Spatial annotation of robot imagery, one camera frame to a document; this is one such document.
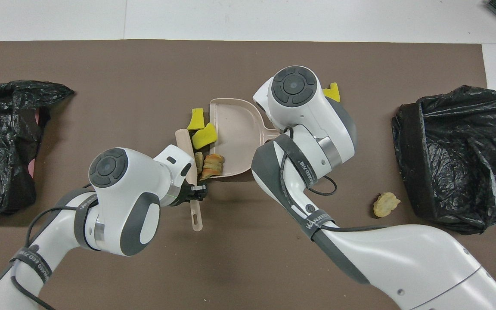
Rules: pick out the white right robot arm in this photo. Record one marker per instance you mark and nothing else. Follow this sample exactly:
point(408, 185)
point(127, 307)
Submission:
point(308, 116)

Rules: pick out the large yellow sponge wedge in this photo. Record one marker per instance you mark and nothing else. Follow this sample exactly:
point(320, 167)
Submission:
point(205, 137)

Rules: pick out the brown table mat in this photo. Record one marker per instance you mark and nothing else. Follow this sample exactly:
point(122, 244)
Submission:
point(144, 64)

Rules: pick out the black bag over pink bin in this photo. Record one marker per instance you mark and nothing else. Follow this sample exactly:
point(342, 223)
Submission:
point(2, 142)

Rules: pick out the black trash bag bin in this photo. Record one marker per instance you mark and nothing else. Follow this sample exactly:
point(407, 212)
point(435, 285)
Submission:
point(459, 163)

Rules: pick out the pale crinkled bread piece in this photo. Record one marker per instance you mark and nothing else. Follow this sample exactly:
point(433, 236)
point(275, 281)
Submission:
point(385, 204)

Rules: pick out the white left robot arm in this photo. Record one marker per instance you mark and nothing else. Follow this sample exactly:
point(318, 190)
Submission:
point(119, 193)

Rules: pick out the notched yellow sponge piece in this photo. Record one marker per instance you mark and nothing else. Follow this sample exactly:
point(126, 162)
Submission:
point(330, 94)

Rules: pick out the pale bread chunk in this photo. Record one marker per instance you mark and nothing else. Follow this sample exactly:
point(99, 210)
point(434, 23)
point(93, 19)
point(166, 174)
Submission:
point(198, 162)

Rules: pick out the beige plastic dustpan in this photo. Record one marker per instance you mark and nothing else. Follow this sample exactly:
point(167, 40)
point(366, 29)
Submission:
point(235, 137)

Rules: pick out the wooden brush black bristles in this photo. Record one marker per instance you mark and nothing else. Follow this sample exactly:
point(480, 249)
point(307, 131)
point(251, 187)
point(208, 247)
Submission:
point(185, 146)

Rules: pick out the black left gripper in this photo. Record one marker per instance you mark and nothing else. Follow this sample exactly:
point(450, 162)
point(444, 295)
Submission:
point(182, 194)

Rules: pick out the small yellow sponge wedge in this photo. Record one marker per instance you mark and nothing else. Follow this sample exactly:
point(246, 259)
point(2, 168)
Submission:
point(195, 120)

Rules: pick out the orange striped bread slice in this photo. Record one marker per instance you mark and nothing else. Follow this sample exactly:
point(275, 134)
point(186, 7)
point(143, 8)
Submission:
point(212, 165)

